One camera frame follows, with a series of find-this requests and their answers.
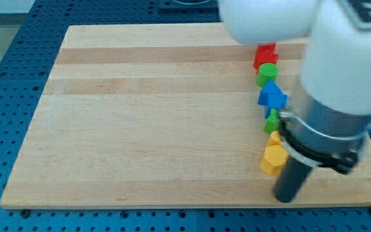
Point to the silver flange with black clamp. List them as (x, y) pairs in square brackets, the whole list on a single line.
[(319, 136)]

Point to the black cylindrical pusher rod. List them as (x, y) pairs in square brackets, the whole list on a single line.
[(290, 180)]

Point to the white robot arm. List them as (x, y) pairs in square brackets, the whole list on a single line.
[(336, 67)]

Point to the yellow block behind hexagon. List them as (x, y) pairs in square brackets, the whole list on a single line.
[(274, 139)]

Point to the green star block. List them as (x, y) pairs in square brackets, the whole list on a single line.
[(272, 122)]

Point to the blue cube block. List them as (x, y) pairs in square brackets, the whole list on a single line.
[(275, 101)]

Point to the blue triangle block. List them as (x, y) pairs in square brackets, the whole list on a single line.
[(270, 88)]

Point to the green cylinder block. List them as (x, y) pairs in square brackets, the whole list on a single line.
[(267, 72)]

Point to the red pentagon block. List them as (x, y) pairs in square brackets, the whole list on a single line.
[(264, 56)]

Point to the red block at back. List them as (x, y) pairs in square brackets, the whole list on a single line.
[(270, 47)]

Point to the light wooden board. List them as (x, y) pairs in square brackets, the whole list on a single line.
[(145, 116)]

